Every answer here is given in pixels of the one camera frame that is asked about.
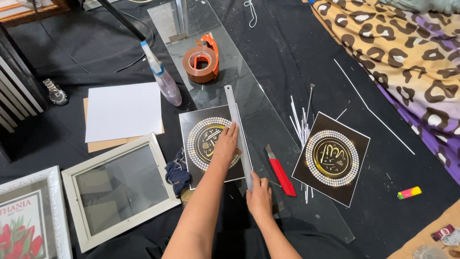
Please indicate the person's right hand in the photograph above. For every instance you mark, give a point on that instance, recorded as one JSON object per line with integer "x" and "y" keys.
{"x": 259, "y": 199}

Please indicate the person's left hand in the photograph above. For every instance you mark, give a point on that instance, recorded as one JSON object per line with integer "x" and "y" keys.
{"x": 224, "y": 144}

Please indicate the black gold calligraphy print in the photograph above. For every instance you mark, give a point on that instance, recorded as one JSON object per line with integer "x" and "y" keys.
{"x": 332, "y": 158}
{"x": 194, "y": 122}

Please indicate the long metal ruler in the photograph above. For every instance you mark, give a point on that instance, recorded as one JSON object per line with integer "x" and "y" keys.
{"x": 233, "y": 104}

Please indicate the red utility knife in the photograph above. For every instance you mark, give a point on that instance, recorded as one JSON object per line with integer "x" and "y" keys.
{"x": 282, "y": 176}

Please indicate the dark blue cloth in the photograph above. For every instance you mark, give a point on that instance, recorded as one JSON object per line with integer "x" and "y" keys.
{"x": 176, "y": 174}

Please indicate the pile of thin white strips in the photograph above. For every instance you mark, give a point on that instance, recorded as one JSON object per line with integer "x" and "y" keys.
{"x": 300, "y": 126}

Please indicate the clear spray bottle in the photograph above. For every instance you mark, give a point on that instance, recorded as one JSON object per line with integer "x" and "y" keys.
{"x": 167, "y": 84}

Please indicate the brown tape in orange dispenser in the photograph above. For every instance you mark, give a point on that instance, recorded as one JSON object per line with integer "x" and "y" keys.
{"x": 200, "y": 64}

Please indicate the white paper sheet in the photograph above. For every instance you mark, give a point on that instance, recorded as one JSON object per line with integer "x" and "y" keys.
{"x": 122, "y": 111}

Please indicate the long clear glass sheet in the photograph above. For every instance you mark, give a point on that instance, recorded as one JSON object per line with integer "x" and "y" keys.
{"x": 230, "y": 36}

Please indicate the black floor cloth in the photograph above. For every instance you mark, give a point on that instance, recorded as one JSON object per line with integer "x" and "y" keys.
{"x": 287, "y": 54}

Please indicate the brown cardboard sheet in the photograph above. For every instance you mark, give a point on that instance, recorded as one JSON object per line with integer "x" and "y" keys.
{"x": 107, "y": 144}

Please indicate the short thin white strip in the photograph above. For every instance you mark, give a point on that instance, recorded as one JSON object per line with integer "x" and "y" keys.
{"x": 341, "y": 114}

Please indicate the long thin white strip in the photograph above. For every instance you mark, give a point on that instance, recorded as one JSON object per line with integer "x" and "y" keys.
{"x": 373, "y": 113}

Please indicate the pink yellow green eraser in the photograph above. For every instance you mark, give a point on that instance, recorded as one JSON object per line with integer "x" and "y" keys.
{"x": 409, "y": 192}

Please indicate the black pole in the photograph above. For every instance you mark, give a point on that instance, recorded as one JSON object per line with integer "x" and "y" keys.
{"x": 122, "y": 19}

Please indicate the tan cardboard piece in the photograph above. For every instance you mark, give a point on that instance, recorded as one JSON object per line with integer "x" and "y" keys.
{"x": 427, "y": 230}

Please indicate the silver wristwatch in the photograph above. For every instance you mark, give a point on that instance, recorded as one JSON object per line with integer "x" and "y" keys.
{"x": 57, "y": 94}

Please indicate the clear plastic bag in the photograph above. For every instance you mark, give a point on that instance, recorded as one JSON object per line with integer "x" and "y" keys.
{"x": 429, "y": 252}

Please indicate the red white thread packet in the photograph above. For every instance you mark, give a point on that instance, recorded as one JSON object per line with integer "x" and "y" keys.
{"x": 445, "y": 233}

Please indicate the leopard print blanket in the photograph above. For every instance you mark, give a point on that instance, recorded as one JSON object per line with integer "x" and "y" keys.
{"x": 402, "y": 54}

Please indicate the black rack with white slats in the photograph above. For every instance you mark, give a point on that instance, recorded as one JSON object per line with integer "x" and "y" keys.
{"x": 18, "y": 86}

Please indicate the pale teal cloth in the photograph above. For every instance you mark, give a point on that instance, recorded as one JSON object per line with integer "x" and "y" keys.
{"x": 420, "y": 5}

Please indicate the white picture frame with glass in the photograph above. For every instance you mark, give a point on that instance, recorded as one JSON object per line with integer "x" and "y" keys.
{"x": 120, "y": 189}

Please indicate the silver frame with flower picture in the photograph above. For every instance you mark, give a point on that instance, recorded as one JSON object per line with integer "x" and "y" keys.
{"x": 25, "y": 219}

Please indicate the brown wooden frame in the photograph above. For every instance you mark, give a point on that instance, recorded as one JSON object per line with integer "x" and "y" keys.
{"x": 25, "y": 12}

